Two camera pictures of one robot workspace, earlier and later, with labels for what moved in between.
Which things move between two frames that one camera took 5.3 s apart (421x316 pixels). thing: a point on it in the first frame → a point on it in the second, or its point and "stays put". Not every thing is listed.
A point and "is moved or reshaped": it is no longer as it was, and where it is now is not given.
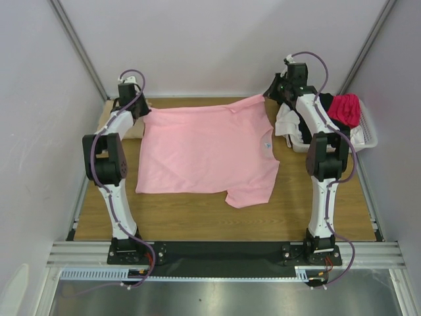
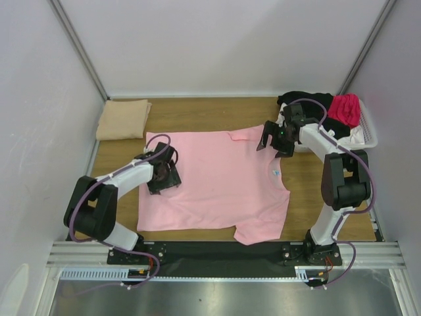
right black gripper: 273,89 → 276,139
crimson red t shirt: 346,108 stays put
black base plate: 225,259 stays put
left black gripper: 145,110 → 172,179
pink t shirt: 227,148 is moved or reshaped
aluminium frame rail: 384,255 stays put
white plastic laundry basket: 368,131 stays put
